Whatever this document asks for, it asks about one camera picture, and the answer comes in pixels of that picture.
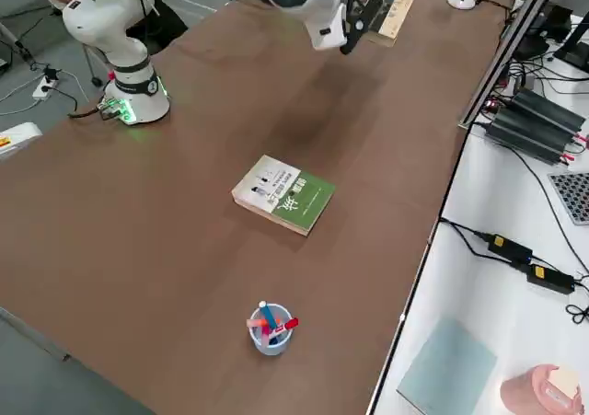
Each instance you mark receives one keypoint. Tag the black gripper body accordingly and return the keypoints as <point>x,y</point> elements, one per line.
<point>353,5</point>

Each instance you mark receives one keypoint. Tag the dark book with hand photo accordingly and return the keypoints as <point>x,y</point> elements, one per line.
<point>396,17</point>

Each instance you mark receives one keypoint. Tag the green and white book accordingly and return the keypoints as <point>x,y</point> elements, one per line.
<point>285,194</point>

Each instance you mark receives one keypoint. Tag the small circuit board red light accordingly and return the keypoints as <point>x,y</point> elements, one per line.
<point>491,106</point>

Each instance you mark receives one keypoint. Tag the black monitor with stand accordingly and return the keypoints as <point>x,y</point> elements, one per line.
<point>575,51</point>

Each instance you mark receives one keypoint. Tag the black power supply box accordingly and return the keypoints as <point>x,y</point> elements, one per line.
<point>529,136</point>
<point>547,109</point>

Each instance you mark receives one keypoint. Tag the black adapter with yellow label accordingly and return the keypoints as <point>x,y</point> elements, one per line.
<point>550,279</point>
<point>511,248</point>

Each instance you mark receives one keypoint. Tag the office chair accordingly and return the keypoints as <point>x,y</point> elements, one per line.
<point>96,81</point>

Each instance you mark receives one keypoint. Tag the checkered calibration board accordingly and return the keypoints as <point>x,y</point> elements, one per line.
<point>573,199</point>

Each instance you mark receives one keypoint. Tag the blue marker with white cap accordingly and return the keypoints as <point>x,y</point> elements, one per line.
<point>268,316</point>

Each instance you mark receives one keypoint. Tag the red marker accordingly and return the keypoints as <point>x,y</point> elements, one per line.
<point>287,325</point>

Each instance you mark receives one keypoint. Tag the orange marker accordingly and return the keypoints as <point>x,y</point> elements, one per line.
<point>255,323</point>

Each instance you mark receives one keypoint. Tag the white power strip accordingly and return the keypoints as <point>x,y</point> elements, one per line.
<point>43,88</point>

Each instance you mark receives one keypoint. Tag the pink marker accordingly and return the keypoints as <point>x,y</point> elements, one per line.
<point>267,337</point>

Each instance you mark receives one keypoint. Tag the clear blue pen cup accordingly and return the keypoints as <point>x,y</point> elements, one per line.
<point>271,341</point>

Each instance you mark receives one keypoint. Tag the pale green glass plate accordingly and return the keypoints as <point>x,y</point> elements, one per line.
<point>446,369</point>

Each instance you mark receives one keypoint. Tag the white controller box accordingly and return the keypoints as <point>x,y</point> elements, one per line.
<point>18,139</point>

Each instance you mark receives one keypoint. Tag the pink round object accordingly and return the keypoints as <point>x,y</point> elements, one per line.
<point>529,392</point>

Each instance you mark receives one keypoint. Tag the aluminium frame post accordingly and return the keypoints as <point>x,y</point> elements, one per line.
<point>506,51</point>

